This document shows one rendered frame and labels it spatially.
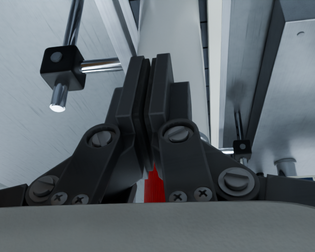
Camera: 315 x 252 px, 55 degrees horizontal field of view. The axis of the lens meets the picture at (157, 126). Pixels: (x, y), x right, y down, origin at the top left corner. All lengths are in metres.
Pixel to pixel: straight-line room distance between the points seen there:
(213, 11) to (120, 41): 0.09
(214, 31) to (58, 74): 0.14
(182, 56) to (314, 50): 0.22
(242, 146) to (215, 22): 0.30
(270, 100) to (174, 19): 0.27
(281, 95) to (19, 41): 0.37
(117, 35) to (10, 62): 0.30
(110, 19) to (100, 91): 0.32
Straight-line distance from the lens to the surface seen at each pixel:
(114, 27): 0.22
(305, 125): 0.57
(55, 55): 0.27
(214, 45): 0.31
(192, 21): 0.24
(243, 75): 0.50
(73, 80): 0.26
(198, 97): 0.20
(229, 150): 0.56
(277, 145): 0.63
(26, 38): 0.46
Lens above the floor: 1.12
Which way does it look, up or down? 28 degrees down
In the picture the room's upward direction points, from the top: 179 degrees counter-clockwise
